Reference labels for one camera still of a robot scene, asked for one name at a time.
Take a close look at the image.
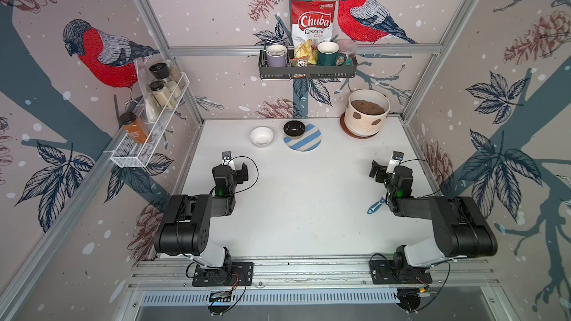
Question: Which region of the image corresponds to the blue white scrub brush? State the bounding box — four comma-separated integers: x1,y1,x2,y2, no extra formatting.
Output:
367,197,386,215

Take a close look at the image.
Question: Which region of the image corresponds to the white ceramic flower pot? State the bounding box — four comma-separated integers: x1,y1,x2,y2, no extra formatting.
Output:
344,89,390,136

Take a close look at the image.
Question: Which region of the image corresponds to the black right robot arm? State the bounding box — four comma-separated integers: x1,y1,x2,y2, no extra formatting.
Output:
370,161,498,269

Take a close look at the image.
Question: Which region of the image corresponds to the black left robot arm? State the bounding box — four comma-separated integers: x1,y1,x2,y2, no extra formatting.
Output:
154,164,249,273

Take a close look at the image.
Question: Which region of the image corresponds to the terracotta pot saucer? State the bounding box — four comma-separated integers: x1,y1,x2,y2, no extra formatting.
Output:
340,114,376,139

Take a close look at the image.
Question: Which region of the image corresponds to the small white bowl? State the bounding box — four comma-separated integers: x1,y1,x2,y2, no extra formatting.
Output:
249,126,274,147

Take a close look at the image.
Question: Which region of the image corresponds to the small black bowl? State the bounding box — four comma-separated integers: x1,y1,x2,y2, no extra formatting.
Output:
283,120,306,139

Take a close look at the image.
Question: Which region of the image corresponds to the blue striped plate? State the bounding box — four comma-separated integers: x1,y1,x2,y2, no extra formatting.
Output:
283,123,323,152

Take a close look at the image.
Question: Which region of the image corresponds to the orange spice jar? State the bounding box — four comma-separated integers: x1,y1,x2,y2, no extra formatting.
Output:
119,111,150,144

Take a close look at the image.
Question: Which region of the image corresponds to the black lidded spice jar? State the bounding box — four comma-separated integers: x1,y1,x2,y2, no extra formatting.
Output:
150,62,182,98
150,80,175,110

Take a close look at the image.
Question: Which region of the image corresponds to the lilac mug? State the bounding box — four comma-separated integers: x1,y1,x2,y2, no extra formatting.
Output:
265,44,288,68

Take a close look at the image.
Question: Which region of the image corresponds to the pink lidded glass jar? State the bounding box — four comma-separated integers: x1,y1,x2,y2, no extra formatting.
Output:
336,39,357,66

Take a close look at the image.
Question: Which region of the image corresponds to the green mug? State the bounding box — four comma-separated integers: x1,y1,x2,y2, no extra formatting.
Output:
317,41,346,67

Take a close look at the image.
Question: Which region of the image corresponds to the red Chuba chips bag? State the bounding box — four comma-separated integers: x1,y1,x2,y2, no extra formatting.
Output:
291,0,336,65

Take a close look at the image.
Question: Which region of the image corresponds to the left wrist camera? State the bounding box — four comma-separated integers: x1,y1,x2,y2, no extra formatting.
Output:
222,151,232,165

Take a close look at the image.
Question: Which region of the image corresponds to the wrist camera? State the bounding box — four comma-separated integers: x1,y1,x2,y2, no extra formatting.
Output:
222,151,232,165
386,151,404,174

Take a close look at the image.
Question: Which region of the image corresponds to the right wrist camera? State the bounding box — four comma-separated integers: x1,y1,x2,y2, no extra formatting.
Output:
386,151,404,174

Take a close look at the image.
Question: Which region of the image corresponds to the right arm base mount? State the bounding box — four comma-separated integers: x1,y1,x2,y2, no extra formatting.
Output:
369,254,433,285

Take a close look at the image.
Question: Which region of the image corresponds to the white wire wall rack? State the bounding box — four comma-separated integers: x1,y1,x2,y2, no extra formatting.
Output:
110,73,190,168

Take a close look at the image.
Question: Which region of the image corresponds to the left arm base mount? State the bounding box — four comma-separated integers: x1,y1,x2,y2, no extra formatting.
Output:
189,262,254,288

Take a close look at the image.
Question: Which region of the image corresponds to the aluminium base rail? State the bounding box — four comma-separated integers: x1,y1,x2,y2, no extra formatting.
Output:
126,254,501,291

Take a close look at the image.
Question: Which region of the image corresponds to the dark wall shelf basket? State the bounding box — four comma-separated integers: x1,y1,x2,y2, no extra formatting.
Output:
258,49,358,80

